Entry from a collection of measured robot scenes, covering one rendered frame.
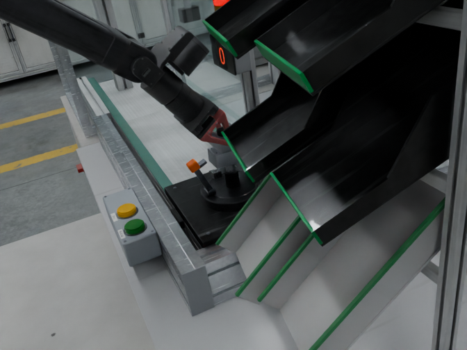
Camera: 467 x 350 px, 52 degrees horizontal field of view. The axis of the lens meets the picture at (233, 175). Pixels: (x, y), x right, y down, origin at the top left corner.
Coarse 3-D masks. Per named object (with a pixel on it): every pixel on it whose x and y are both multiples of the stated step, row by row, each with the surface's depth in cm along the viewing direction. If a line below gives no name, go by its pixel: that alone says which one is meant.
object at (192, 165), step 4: (192, 160) 93; (204, 160) 94; (188, 164) 93; (192, 164) 92; (196, 164) 92; (200, 164) 94; (204, 164) 94; (188, 168) 93; (192, 168) 93; (196, 168) 93; (192, 172) 93; (196, 172) 94; (200, 172) 94; (200, 176) 94; (204, 176) 95; (200, 180) 95; (204, 180) 95; (204, 184) 96; (208, 184) 96; (208, 188) 96; (212, 188) 97
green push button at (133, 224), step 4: (132, 220) 96; (136, 220) 96; (140, 220) 96; (128, 224) 95; (132, 224) 95; (136, 224) 95; (140, 224) 95; (144, 224) 95; (124, 228) 94; (128, 228) 94; (132, 228) 94; (136, 228) 94; (140, 228) 94; (128, 232) 94; (132, 232) 94; (136, 232) 94
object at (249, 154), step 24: (288, 96) 70; (312, 96) 67; (336, 96) 57; (240, 120) 70; (264, 120) 70; (288, 120) 66; (312, 120) 58; (240, 144) 68; (264, 144) 65; (288, 144) 59; (264, 168) 59
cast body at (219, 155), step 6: (222, 126) 94; (216, 132) 95; (222, 138) 92; (216, 144) 94; (210, 150) 95; (216, 150) 94; (222, 150) 92; (228, 150) 93; (210, 156) 95; (216, 156) 92; (222, 156) 93; (228, 156) 93; (234, 156) 94; (216, 162) 93; (222, 162) 93; (228, 162) 94; (234, 162) 95
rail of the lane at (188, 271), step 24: (96, 120) 151; (120, 144) 132; (120, 168) 121; (144, 192) 108; (168, 216) 98; (168, 240) 91; (168, 264) 94; (192, 264) 84; (192, 288) 84; (192, 312) 86
